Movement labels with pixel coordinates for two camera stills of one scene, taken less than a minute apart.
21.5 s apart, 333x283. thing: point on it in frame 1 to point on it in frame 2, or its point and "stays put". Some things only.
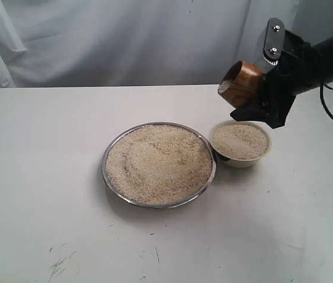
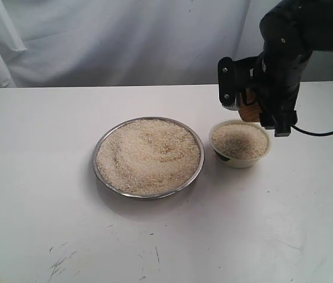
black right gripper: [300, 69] to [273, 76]
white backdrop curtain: [136, 43] stays put
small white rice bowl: [240, 144] stays put
